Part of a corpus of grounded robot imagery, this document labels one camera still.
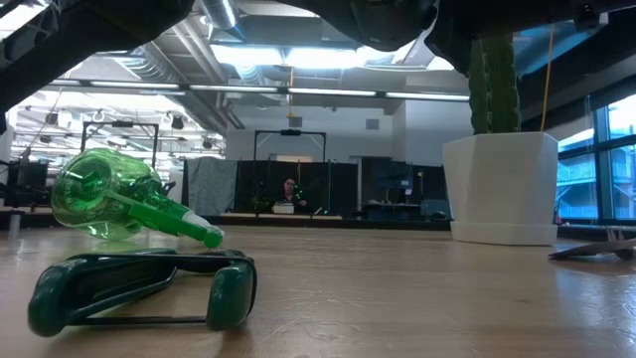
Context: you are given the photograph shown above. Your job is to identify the white faceted plant pot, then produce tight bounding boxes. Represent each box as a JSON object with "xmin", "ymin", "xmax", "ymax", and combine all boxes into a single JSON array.
[{"xmin": 441, "ymin": 130, "xmax": 560, "ymax": 248}]

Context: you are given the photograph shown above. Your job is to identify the person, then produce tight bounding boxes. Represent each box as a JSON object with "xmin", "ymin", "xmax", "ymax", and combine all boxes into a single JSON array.
[{"xmin": 277, "ymin": 176, "xmax": 309, "ymax": 210}]

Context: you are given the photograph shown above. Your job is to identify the green-handled garden snips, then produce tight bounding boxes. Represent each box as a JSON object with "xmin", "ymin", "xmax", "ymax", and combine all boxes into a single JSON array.
[{"xmin": 27, "ymin": 247, "xmax": 258, "ymax": 338}]

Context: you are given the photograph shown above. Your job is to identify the green plastic spray bottle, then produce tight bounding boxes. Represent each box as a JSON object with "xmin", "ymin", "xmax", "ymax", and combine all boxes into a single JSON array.
[{"xmin": 50, "ymin": 147, "xmax": 226, "ymax": 250}]

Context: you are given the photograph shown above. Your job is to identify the black background gantry frame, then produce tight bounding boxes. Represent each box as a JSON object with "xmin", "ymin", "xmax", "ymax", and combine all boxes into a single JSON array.
[{"xmin": 252, "ymin": 128, "xmax": 328, "ymax": 163}]

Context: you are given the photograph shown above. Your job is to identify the yellow extension cord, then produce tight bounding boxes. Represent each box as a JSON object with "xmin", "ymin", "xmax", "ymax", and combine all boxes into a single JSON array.
[{"xmin": 540, "ymin": 29, "xmax": 557, "ymax": 133}]

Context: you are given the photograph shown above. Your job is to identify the fluorescent ceiling light tube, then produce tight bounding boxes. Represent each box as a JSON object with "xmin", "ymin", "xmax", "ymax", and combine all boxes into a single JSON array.
[
  {"xmin": 188, "ymin": 83, "xmax": 279, "ymax": 94},
  {"xmin": 385, "ymin": 90, "xmax": 471, "ymax": 101},
  {"xmin": 88, "ymin": 80, "xmax": 180, "ymax": 90},
  {"xmin": 287, "ymin": 87, "xmax": 378, "ymax": 97}
]

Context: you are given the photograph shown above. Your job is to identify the grey curtain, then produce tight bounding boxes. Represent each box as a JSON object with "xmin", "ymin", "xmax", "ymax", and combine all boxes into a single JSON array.
[{"xmin": 185, "ymin": 156, "xmax": 239, "ymax": 217}]

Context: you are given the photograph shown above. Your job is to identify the large window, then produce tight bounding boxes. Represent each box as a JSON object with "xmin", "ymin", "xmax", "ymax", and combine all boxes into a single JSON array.
[{"xmin": 556, "ymin": 96, "xmax": 636, "ymax": 225}]

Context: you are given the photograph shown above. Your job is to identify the green cactus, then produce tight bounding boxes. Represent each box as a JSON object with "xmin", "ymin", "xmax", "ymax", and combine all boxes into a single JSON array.
[{"xmin": 466, "ymin": 37, "xmax": 522, "ymax": 135}]

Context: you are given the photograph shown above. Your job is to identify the black partition panels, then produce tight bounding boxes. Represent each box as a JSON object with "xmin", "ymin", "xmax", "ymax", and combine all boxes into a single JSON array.
[{"xmin": 233, "ymin": 158, "xmax": 359, "ymax": 216}]

